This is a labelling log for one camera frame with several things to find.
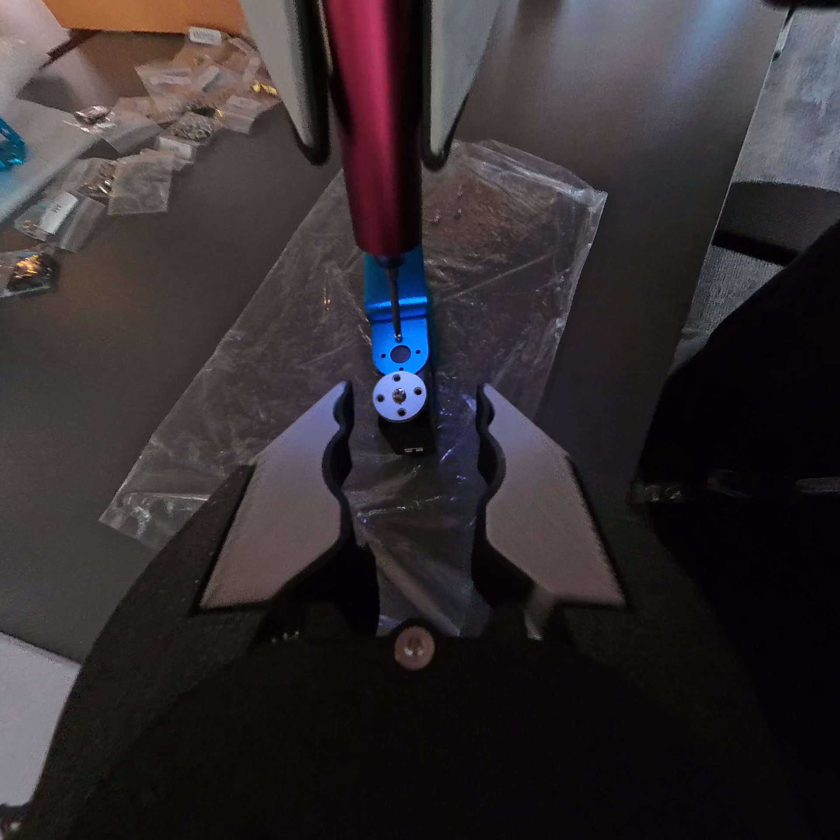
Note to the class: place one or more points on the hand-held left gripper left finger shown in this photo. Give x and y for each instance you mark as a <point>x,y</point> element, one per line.
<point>282,512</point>

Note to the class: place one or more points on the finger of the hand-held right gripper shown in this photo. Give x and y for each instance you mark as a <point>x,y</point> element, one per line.
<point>289,59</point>
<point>456,59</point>

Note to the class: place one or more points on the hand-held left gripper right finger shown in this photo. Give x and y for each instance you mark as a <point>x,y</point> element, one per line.
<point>544,525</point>

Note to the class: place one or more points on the red metal screwdriver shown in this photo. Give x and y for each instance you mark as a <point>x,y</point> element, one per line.
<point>374,131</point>

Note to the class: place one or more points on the black servo with silver horn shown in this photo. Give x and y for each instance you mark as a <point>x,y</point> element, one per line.
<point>410,439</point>

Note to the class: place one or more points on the blue metal bracket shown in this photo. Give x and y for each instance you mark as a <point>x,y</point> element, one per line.
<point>415,328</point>

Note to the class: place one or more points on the clear plastic bag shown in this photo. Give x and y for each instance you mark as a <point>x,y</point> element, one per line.
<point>262,367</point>

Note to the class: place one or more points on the brown cardboard box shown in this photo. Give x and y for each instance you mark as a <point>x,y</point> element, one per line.
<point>144,13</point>

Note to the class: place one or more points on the pile of small screw bags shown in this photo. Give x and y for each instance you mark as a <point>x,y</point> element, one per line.
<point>138,170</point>

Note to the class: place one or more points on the white paper sheet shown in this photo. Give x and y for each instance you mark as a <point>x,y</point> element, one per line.
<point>46,151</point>

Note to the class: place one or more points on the white foam sheet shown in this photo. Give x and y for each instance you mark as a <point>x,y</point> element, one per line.
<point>19,39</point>

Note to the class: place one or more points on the blue metal part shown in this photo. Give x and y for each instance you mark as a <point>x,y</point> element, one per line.
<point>12,144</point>

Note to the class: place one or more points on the white box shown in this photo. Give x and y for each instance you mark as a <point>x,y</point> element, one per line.
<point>26,709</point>

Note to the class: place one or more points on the black office chair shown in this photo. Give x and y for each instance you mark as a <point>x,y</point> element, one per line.
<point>774,210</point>

